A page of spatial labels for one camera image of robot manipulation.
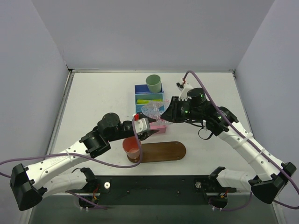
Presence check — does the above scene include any clear textured plastic box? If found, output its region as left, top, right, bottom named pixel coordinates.
left=142, top=100, right=170, bottom=126

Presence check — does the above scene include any pink plastic cup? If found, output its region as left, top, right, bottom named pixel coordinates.
left=122, top=137, right=141, bottom=159

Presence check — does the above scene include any yellow-green toothpaste tube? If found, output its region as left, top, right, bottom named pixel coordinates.
left=137, top=99, right=151, bottom=105

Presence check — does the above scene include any green plastic cup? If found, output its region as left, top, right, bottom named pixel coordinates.
left=146, top=74, right=161, bottom=93

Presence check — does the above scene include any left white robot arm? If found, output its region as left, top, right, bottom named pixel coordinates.
left=10, top=112, right=156, bottom=211

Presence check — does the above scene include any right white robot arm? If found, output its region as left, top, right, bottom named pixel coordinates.
left=161, top=88, right=297, bottom=204

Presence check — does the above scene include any light blue toothbrush bin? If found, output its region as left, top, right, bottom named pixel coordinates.
left=135, top=103, right=166, bottom=117

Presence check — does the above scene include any brown wooden oval tray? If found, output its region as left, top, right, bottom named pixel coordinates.
left=141, top=141, right=186, bottom=163

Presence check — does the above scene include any light blue toothpaste bin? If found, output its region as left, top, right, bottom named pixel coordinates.
left=135, top=94, right=164, bottom=105

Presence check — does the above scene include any pink bin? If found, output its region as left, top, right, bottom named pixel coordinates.
left=150, top=124, right=167, bottom=134

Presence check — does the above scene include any dark blue bin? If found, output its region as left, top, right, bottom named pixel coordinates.
left=135, top=84, right=164, bottom=95

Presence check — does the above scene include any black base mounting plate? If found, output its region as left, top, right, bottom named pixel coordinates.
left=75, top=175, right=236, bottom=205

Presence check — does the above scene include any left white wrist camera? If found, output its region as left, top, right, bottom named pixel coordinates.
left=133, top=113, right=150, bottom=134

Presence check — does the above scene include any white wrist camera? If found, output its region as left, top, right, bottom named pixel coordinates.
left=133, top=113, right=150, bottom=134
left=176, top=79, right=193, bottom=101

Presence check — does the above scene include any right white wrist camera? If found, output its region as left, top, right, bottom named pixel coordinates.
left=176, top=79, right=193, bottom=101

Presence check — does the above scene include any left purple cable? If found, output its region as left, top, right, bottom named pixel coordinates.
left=0, top=118, right=143, bottom=210

